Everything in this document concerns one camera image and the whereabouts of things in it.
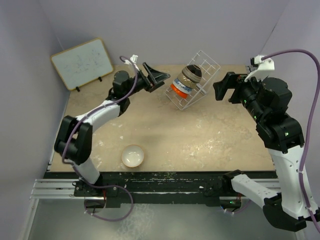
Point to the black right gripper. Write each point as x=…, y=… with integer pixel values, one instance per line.
x=229, y=82

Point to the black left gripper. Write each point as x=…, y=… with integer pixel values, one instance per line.
x=155, y=77

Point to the black glossy bowl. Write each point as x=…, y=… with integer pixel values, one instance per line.
x=186, y=81

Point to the blue floral ceramic bowl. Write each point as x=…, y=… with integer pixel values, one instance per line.
x=181, y=87

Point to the orange plastic bowl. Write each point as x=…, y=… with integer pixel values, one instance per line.
x=178, y=92

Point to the beige bowl dark rim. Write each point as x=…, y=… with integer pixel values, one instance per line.
x=193, y=73

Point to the white bowl orange rim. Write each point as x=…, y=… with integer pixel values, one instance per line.
x=132, y=156

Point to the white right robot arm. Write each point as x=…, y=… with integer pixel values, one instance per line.
x=286, y=209

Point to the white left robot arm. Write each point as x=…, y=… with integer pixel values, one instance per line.
x=75, y=135

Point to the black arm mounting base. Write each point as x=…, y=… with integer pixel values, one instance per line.
x=153, y=187

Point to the white wire dish rack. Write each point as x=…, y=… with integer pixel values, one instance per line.
x=209, y=69

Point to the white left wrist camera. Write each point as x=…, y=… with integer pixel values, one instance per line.
x=133, y=61

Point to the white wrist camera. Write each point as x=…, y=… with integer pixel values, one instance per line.
x=133, y=61
x=262, y=68

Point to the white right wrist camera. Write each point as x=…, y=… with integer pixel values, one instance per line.
x=262, y=68

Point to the small whiteboard wooden frame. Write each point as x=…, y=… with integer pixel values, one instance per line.
x=82, y=64

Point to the aluminium extrusion rail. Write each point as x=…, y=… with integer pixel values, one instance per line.
x=51, y=189

